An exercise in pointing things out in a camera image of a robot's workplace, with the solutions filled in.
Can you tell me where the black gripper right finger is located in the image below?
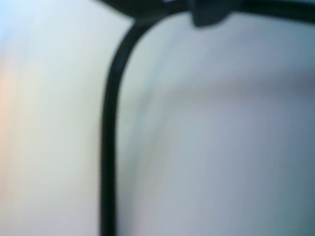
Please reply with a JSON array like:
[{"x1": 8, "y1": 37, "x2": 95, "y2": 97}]
[{"x1": 209, "y1": 0, "x2": 229, "y2": 26}]

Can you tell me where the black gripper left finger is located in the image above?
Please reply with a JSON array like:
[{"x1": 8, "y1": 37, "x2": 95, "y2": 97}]
[{"x1": 190, "y1": 0, "x2": 210, "y2": 27}]

